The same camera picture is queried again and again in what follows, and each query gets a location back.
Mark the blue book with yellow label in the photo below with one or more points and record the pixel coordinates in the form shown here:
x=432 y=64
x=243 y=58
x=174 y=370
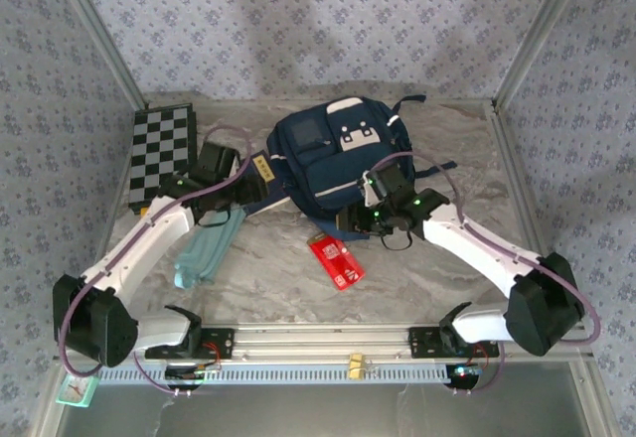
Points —
x=263 y=166

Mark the navy blue student backpack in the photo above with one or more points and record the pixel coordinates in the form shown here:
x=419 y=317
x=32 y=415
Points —
x=323 y=184

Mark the red packet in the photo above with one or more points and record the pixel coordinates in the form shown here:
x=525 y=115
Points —
x=338 y=263

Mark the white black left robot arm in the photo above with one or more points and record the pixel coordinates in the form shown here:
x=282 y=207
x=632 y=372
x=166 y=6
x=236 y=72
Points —
x=144 y=243

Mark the black grey chessboard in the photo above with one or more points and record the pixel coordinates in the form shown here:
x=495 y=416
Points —
x=154 y=139

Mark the tan clip block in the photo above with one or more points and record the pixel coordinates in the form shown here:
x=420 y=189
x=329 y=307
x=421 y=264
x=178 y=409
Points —
x=357 y=367

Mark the small circuit board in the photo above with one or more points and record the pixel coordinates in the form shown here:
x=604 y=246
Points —
x=466 y=372
x=191 y=372

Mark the green square clock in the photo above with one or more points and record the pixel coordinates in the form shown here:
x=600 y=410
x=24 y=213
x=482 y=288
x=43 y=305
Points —
x=75 y=391

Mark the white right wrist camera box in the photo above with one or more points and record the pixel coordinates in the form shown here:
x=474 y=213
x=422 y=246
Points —
x=369 y=193

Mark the aluminium side rail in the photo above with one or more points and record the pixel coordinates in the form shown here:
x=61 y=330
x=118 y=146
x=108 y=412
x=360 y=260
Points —
x=522 y=184
x=111 y=218

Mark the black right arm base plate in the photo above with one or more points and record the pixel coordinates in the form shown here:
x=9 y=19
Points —
x=422 y=342

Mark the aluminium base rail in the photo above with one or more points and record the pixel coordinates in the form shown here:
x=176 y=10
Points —
x=323 y=342

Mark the aluminium corner post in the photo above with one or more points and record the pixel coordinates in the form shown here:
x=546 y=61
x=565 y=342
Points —
x=541 y=35
x=99 y=35

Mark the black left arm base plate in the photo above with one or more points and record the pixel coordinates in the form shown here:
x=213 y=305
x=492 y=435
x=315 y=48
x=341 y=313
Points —
x=223 y=342

